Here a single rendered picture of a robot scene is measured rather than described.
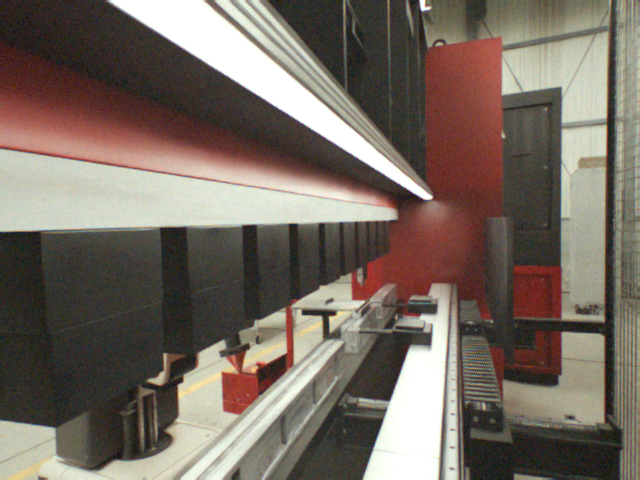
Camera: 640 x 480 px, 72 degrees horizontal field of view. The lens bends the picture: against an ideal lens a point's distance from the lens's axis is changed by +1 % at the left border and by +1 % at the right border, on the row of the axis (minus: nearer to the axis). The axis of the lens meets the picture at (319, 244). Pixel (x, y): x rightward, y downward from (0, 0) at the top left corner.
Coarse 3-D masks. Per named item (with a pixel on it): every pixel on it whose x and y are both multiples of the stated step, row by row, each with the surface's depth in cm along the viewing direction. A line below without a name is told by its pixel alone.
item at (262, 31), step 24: (192, 0) 22; (216, 0) 22; (240, 0) 25; (144, 24) 24; (240, 24) 25; (264, 24) 28; (264, 48) 28; (288, 48) 32; (288, 72) 32; (312, 72) 37; (312, 96) 39; (336, 96) 45; (360, 120) 57; (384, 144) 76; (408, 168) 114; (432, 192) 226
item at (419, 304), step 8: (416, 296) 173; (424, 296) 173; (432, 296) 172; (376, 304) 174; (384, 304) 174; (392, 304) 174; (400, 304) 173; (408, 304) 166; (416, 304) 165; (424, 304) 165; (432, 304) 164; (416, 312) 166; (424, 312) 165; (432, 312) 164
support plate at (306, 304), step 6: (306, 300) 190; (312, 300) 189; (318, 300) 189; (324, 300) 189; (336, 300) 188; (342, 300) 188; (294, 306) 177; (300, 306) 177; (306, 306) 176; (312, 306) 176; (318, 306) 176; (324, 306) 175; (330, 306) 175; (336, 306) 175
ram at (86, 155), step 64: (0, 64) 33; (0, 128) 33; (64, 128) 38; (128, 128) 45; (192, 128) 56; (0, 192) 32; (64, 192) 38; (128, 192) 45; (192, 192) 56; (256, 192) 74; (320, 192) 109; (384, 192) 206
